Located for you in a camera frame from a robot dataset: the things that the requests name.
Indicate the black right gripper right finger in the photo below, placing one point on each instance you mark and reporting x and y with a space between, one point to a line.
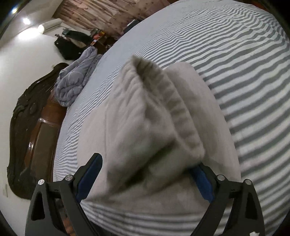
245 217

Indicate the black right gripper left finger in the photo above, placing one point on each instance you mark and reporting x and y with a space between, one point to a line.
43 215

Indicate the grey fleece pants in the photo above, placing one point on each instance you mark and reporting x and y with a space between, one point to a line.
154 125

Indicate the dark carved wooden headboard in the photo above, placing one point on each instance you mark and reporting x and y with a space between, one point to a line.
34 131

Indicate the grey blue quilted comforter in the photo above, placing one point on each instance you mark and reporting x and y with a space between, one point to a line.
72 79

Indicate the grey striped bed sheet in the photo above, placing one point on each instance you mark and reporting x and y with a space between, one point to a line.
242 53

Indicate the dark hanging clothes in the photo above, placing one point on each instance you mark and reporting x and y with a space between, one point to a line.
71 43

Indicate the brown patterned curtain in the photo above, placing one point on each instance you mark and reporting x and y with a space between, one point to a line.
112 17

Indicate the white wall air conditioner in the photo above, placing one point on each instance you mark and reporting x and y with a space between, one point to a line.
47 26

